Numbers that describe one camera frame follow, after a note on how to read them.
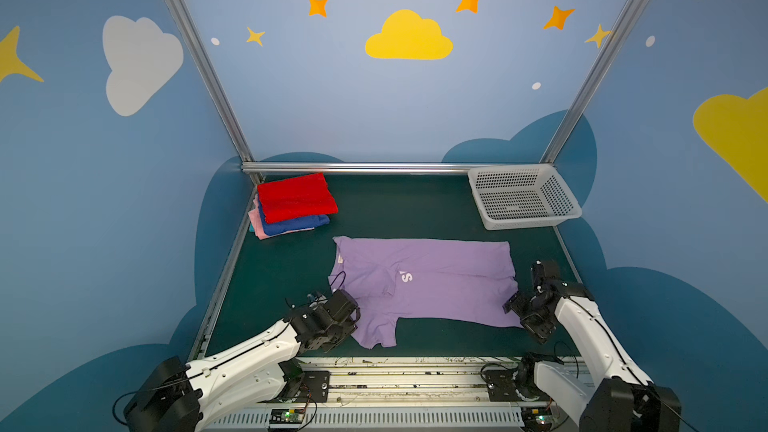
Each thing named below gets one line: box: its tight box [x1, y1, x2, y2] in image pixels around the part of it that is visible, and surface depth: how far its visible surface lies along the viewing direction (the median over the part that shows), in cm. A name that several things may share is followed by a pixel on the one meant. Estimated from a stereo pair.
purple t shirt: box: [329, 237, 523, 348], surface depth 95 cm
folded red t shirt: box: [257, 173, 339, 224], surface depth 110 cm
